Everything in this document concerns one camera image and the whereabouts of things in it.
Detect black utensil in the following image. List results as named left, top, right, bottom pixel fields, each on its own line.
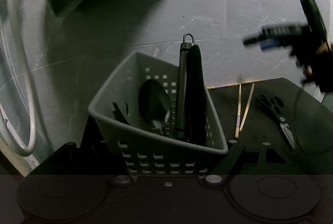
left=184, top=44, right=209, bottom=148

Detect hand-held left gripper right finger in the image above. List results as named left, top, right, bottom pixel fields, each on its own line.
left=201, top=140, right=297, bottom=186

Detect purple-banded wooden chopstick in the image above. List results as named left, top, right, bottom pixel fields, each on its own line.
left=235, top=83, right=242, bottom=139
left=206, top=83, right=240, bottom=90

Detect white hose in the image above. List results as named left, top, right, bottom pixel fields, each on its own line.
left=0, top=0, right=37, bottom=157

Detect black-handled scissors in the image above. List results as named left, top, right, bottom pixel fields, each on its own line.
left=256, top=94, right=296, bottom=149

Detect metal spoon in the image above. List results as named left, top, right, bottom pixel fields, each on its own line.
left=138, top=79, right=171, bottom=136

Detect white perforated utensil holder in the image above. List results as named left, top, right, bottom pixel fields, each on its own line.
left=88, top=51, right=229, bottom=176

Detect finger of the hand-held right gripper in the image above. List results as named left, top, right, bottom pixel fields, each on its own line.
left=260, top=39, right=292, bottom=52
left=242, top=22, right=311, bottom=46

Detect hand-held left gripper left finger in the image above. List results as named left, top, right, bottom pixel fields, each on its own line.
left=33, top=141, right=132, bottom=186

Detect person's right hand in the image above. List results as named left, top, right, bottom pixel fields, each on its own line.
left=304, top=42, right=333, bottom=76

